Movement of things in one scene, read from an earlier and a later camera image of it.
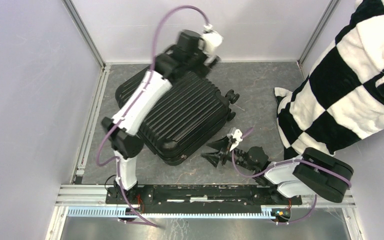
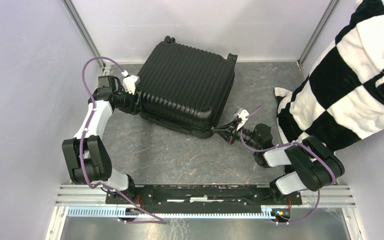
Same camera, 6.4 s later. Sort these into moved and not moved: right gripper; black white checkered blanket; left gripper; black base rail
Moved: right gripper; left gripper
Not moved: black base rail; black white checkered blanket
